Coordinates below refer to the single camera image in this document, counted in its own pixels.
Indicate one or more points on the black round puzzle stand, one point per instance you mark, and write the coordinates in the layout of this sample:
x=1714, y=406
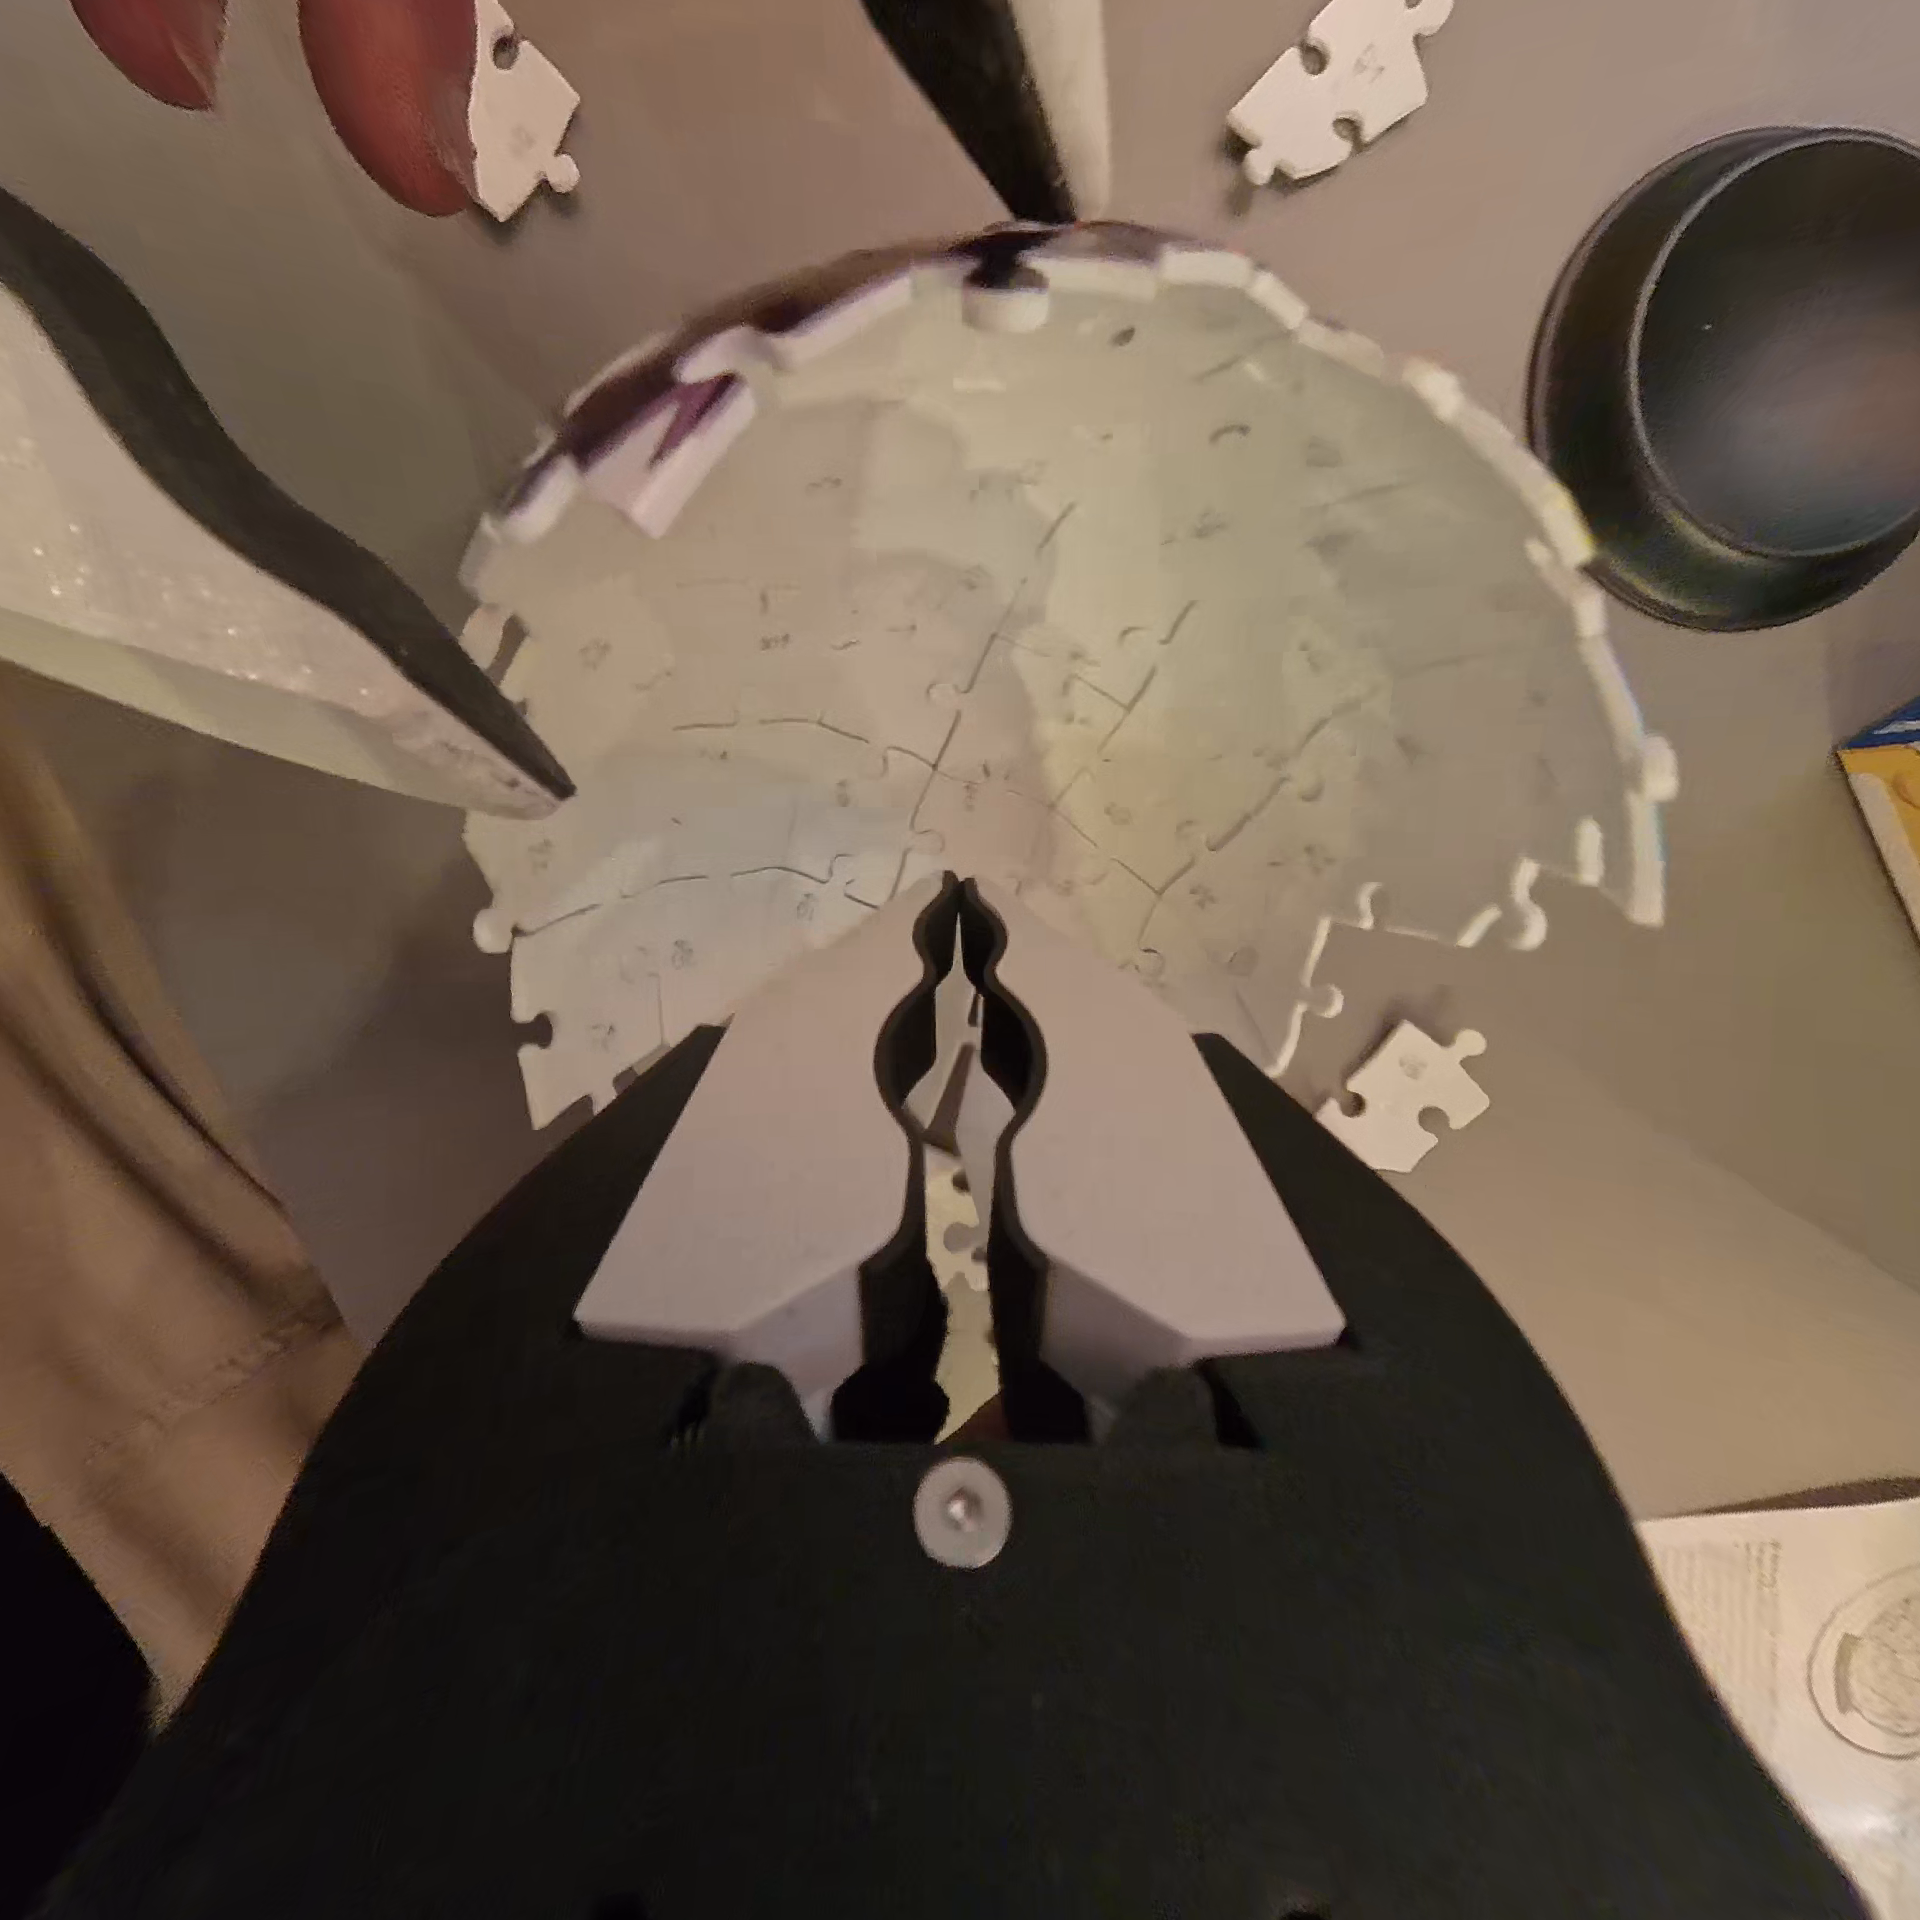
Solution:
x=1725, y=377

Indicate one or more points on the partly built puzzle ball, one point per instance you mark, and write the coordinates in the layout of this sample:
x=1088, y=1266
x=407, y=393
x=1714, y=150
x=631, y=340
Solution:
x=1126, y=598

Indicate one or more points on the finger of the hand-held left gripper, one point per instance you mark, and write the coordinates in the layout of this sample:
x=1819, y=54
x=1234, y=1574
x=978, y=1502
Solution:
x=118, y=522
x=1088, y=89

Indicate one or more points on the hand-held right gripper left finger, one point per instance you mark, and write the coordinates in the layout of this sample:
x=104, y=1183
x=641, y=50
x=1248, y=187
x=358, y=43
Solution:
x=750, y=1199

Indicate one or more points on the blue puzzle box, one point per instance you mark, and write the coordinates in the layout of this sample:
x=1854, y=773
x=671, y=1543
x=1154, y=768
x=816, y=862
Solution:
x=1893, y=812

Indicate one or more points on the person's beige trousers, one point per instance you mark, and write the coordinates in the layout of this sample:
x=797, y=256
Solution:
x=118, y=1199

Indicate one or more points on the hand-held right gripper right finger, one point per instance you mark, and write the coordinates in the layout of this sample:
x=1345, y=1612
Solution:
x=1171, y=1199

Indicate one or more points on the white instruction sheet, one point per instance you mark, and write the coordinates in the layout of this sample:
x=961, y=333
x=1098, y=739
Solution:
x=1770, y=1649

